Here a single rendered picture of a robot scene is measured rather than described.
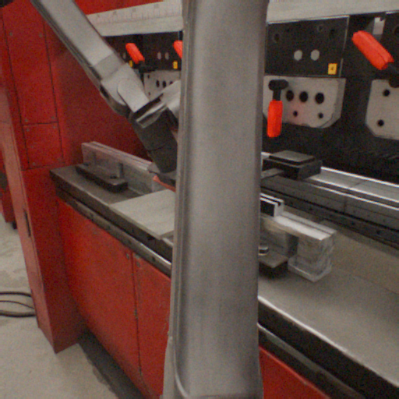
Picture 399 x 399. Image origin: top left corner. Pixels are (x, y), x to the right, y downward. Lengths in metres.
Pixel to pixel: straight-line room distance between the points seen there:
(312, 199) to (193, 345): 0.82
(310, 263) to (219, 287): 0.52
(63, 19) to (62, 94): 0.83
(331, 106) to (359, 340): 0.37
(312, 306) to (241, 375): 0.46
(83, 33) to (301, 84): 0.37
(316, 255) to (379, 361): 0.21
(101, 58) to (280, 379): 0.65
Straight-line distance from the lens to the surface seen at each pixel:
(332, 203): 0.99
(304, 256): 0.75
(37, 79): 1.48
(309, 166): 0.99
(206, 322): 0.23
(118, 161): 1.24
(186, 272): 0.23
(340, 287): 0.76
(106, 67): 0.65
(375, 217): 0.95
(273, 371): 0.76
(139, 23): 1.03
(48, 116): 1.49
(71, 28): 0.68
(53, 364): 1.89
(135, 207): 0.74
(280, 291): 0.72
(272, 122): 0.65
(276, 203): 0.77
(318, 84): 0.64
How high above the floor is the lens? 1.29
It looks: 22 degrees down
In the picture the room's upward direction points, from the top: straight up
